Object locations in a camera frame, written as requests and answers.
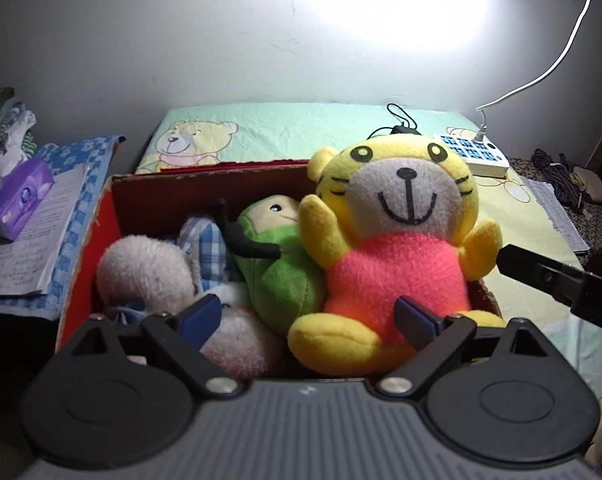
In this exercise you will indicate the black power adapter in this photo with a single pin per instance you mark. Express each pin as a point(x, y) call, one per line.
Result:
point(399, 129)

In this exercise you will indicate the baby print blanket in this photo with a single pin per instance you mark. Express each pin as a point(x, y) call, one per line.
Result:
point(261, 132)

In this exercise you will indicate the beige cloth bundle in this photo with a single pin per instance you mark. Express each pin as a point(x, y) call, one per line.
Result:
point(590, 183)

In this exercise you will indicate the notebook beside box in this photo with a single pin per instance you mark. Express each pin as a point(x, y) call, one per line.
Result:
point(26, 264)

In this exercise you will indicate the dark striped cloth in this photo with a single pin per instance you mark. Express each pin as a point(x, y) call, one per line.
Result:
point(558, 175)

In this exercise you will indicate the yellow tiger plush toy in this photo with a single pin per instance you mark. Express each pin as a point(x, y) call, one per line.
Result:
point(390, 217)

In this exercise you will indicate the white plush sheep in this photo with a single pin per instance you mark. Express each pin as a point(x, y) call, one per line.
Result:
point(148, 275)
point(242, 345)

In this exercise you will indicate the blue floral cloth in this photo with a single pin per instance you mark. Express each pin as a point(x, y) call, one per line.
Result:
point(96, 153)

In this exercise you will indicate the purple tissue pack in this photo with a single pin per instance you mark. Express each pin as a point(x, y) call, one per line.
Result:
point(21, 192)

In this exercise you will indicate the open paper notebook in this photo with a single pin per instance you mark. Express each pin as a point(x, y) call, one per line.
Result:
point(561, 221)

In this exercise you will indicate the green plush toy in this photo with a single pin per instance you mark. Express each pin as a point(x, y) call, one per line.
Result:
point(283, 282)

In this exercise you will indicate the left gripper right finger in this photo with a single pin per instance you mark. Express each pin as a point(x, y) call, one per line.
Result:
point(459, 359)

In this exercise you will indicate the white power strip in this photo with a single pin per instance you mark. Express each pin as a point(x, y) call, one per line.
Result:
point(483, 158)

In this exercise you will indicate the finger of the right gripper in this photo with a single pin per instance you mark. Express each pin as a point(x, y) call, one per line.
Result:
point(578, 290)

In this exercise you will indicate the red cardboard box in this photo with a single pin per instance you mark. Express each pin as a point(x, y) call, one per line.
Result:
point(157, 205)

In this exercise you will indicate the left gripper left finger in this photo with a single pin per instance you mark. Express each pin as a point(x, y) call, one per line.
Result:
point(172, 343)

